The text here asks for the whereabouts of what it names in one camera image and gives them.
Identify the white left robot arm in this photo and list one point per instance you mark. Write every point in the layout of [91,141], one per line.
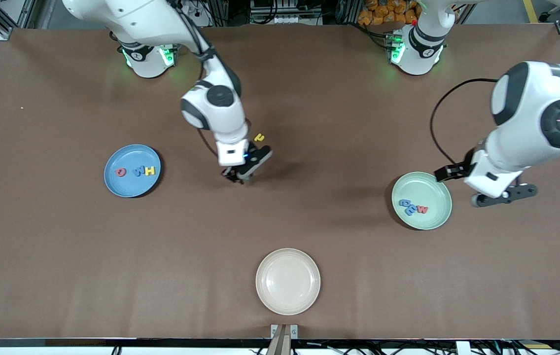
[531,98]

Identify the yellow foam letter H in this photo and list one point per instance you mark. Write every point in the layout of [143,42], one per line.
[149,171]

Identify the black electronics box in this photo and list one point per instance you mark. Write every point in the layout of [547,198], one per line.
[285,10]

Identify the green plate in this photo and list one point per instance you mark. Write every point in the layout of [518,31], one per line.
[428,185]

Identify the blue foam letter M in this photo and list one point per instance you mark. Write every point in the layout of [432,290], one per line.
[138,172]

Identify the brown table cover sheet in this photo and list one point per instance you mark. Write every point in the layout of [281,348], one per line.
[63,271]

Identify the bag of orange items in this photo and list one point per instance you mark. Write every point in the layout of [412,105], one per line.
[383,12]

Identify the white power strip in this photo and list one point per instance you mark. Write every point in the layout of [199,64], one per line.
[196,12]

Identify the yellow foam lowercase letter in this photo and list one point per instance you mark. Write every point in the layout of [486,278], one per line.
[259,138]

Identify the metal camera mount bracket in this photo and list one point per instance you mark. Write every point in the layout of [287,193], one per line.
[282,340]

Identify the blue foam lowercase a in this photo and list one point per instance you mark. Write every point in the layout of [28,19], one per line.
[402,202]

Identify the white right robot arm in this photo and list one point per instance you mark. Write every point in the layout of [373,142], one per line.
[216,113]

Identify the beige plate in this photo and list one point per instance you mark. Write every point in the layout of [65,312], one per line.
[287,281]

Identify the blue plate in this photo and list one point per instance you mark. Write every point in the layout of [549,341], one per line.
[132,190]

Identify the blue foam lowercase m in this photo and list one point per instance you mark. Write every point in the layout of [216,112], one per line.
[410,210]

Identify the pink foam letter Q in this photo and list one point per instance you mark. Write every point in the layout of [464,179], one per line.
[117,172]

